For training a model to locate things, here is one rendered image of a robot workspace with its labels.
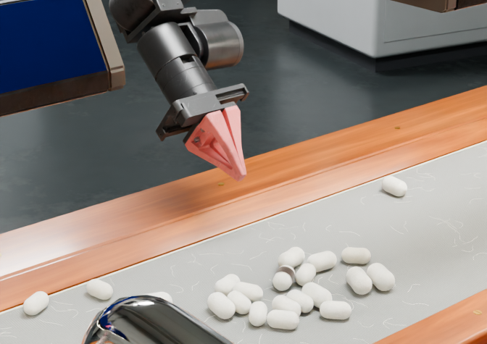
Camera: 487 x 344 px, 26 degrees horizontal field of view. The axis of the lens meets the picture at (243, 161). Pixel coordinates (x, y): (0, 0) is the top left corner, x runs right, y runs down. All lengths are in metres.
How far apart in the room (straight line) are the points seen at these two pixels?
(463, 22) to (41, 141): 1.83
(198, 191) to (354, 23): 3.08
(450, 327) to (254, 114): 2.85
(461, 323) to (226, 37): 0.46
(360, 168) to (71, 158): 2.17
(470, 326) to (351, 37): 3.38
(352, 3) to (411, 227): 3.10
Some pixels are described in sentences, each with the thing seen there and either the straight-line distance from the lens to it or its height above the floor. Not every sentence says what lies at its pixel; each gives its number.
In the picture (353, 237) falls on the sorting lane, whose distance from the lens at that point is 1.23.
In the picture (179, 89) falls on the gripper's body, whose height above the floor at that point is 0.91.
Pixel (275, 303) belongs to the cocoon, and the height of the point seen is 0.75.
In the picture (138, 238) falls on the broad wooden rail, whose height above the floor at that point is 0.76.
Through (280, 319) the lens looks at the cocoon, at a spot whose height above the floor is 0.75.
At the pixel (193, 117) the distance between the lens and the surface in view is 1.16.
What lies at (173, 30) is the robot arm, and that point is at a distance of 1.23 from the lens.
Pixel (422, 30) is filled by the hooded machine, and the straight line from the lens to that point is 4.34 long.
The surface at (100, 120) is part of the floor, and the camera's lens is 3.78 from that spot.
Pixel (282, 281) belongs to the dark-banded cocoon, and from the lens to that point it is 1.10.
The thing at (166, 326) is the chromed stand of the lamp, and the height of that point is 1.12.
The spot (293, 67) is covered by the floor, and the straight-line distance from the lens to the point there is 4.36.
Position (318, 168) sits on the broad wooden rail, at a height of 0.76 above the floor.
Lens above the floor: 1.28
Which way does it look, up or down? 22 degrees down
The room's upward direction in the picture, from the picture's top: straight up
